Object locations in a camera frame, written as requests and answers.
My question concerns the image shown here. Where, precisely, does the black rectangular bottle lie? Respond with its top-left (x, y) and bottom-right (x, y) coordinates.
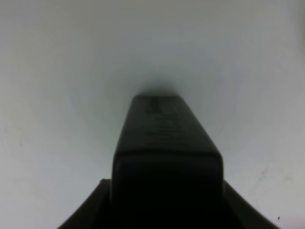
top-left (109, 96), bottom-right (225, 229)

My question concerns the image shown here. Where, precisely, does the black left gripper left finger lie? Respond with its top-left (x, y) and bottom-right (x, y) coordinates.
top-left (59, 179), bottom-right (111, 229)

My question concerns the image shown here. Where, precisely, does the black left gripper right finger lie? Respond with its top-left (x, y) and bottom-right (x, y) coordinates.
top-left (224, 181), bottom-right (279, 229)

